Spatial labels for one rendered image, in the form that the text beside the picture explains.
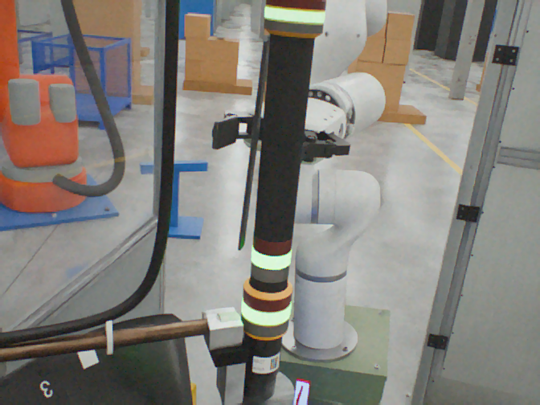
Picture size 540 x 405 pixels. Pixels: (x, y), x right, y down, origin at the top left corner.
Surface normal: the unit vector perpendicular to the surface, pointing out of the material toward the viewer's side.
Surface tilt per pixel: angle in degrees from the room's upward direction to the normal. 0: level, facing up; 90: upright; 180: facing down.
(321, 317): 89
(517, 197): 90
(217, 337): 90
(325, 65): 105
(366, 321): 5
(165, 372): 42
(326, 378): 90
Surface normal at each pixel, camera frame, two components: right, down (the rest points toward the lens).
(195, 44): 0.04, 0.37
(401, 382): 0.09, -0.93
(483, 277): -0.26, 0.33
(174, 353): 0.50, -0.48
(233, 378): 0.34, 0.37
